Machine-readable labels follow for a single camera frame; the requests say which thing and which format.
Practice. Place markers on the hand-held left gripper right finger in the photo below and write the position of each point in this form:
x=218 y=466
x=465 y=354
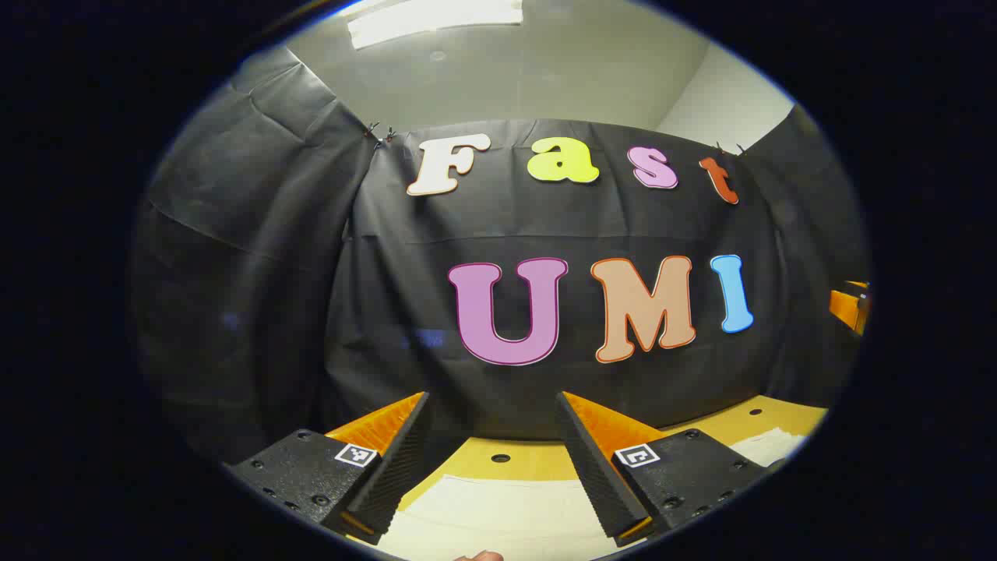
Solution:
x=596 y=475

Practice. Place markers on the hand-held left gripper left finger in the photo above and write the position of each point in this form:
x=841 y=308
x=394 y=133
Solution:
x=397 y=467

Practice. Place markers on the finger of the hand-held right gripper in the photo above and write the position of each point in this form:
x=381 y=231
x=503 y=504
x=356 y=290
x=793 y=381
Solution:
x=847 y=305

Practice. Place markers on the white jeans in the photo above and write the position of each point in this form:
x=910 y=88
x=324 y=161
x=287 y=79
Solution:
x=498 y=518

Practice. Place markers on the ceiling light panel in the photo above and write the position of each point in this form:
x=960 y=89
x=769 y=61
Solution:
x=436 y=19

